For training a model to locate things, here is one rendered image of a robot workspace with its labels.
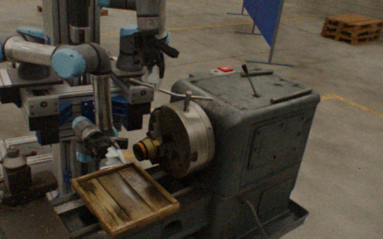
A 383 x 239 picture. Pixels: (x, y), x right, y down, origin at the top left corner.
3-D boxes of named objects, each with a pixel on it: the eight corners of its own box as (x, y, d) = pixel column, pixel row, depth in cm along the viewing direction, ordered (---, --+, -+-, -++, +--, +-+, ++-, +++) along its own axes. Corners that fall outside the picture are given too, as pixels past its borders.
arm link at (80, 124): (88, 129, 171) (87, 113, 167) (99, 141, 163) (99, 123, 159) (71, 134, 166) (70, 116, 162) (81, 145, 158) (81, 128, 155)
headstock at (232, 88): (242, 124, 230) (254, 62, 212) (307, 162, 197) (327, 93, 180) (161, 148, 195) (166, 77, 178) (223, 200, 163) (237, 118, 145)
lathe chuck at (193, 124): (159, 141, 182) (172, 87, 164) (197, 186, 164) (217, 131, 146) (143, 147, 177) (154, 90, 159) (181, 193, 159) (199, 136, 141)
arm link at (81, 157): (103, 155, 174) (104, 134, 169) (85, 165, 165) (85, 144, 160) (90, 149, 177) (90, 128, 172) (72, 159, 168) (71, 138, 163)
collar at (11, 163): (23, 153, 134) (22, 146, 132) (30, 164, 128) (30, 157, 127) (-2, 159, 129) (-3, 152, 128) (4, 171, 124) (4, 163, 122)
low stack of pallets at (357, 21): (346, 31, 950) (351, 13, 931) (380, 40, 894) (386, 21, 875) (318, 35, 872) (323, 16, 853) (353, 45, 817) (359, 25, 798)
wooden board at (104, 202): (133, 167, 178) (133, 159, 176) (179, 210, 153) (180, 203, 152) (71, 186, 160) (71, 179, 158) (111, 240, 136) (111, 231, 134)
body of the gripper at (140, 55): (133, 66, 133) (130, 31, 130) (154, 64, 138) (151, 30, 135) (144, 68, 127) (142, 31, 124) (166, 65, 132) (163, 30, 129)
